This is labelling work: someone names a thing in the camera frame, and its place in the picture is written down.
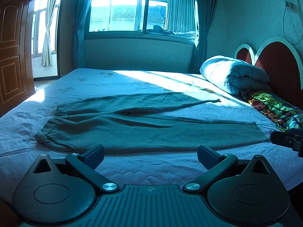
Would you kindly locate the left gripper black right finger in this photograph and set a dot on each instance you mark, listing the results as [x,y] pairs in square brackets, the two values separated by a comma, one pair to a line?
[215,163]

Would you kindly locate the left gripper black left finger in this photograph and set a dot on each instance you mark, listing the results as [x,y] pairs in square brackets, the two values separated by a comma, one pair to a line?
[85,164]

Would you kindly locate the grey-green fleece pants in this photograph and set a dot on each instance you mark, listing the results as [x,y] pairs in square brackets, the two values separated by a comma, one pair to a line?
[140,123]

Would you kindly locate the large bedroom window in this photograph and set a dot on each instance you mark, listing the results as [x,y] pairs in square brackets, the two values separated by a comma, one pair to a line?
[168,19]

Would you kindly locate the colourful patterned pillow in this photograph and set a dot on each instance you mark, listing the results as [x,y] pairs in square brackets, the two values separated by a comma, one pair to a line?
[284,115]

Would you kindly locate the red white headboard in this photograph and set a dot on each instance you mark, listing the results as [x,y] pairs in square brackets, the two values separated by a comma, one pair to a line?
[282,63]

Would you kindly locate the folded white-blue quilt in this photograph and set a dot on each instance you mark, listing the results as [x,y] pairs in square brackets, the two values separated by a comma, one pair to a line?
[232,75]

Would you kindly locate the brown wooden door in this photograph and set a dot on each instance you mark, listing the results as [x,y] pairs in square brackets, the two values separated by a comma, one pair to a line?
[16,70]

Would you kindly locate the white sheer balcony curtain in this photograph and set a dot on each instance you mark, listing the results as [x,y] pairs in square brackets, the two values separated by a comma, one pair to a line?
[46,52]

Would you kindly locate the teal right curtain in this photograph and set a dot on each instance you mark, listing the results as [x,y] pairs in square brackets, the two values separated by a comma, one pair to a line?
[204,11]

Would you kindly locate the teal curtain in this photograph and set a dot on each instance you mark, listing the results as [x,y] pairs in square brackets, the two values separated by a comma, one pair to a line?
[204,11]
[79,12]

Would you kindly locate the teal left curtain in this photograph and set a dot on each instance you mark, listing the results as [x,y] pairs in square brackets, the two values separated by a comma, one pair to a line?
[79,12]

